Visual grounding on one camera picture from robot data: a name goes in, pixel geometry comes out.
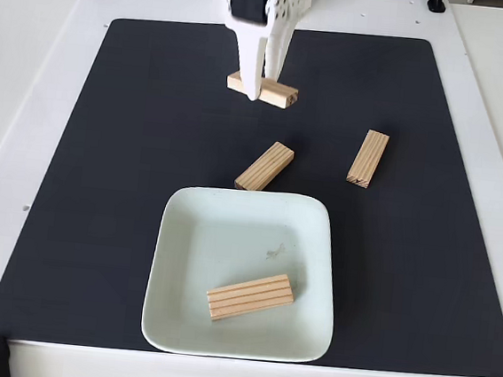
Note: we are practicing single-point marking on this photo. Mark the smooth wooden block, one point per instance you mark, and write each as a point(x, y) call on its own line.
point(280, 94)

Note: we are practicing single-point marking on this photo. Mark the striped wooden block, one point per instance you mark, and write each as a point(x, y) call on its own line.
point(368, 157)
point(265, 165)

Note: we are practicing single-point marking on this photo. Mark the grooved wooden block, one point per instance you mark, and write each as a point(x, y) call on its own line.
point(250, 297)

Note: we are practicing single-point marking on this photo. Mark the pale green square plate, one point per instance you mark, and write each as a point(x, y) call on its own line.
point(230, 222)

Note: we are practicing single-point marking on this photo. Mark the black table clamp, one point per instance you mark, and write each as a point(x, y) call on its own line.
point(436, 3)

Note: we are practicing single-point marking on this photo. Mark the black rubber mat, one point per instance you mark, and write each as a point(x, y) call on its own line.
point(96, 227)

